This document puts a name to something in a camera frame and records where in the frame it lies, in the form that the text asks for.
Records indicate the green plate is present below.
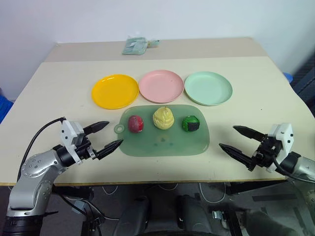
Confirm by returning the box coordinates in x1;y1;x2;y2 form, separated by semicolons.
184;71;233;107

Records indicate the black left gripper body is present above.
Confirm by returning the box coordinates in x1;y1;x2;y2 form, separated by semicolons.
75;132;97;161

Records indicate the red apple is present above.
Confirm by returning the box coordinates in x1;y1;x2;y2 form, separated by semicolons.
127;115;144;134

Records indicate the translucent green cutting board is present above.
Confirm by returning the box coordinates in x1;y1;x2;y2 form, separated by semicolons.
114;104;211;157

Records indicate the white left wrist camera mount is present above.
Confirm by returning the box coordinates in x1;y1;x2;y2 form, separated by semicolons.
60;119;86;165

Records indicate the yellow pear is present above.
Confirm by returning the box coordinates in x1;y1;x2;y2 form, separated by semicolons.
152;106;175;130

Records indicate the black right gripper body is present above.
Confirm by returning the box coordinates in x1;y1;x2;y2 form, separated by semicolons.
251;134;284;171

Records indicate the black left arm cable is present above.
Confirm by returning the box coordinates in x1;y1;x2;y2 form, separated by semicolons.
17;118;66;182

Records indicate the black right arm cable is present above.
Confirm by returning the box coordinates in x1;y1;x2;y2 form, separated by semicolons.
272;154;315;183

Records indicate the yellow plate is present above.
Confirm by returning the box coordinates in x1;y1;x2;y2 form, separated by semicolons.
91;74;139;110

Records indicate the pink plate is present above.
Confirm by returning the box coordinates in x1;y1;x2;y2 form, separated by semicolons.
138;69;185;103

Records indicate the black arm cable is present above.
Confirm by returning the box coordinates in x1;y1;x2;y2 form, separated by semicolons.
17;118;66;182
272;154;315;183

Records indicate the dark rounded robot foot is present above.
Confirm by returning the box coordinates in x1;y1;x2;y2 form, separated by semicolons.
112;195;151;236
176;194;217;236

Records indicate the green fruit with black patch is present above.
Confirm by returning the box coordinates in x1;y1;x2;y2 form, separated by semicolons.
182;115;200;132

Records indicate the black table frame bar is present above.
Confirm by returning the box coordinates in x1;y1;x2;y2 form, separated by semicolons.
225;179;288;195

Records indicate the white floor cable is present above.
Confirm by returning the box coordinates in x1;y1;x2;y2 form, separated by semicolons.
198;182;227;204

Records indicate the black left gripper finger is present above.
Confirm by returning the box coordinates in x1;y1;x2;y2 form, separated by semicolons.
93;139;124;161
83;120;110;135

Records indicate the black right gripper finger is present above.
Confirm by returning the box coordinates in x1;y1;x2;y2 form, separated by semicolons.
219;143;256;172
232;125;267;143

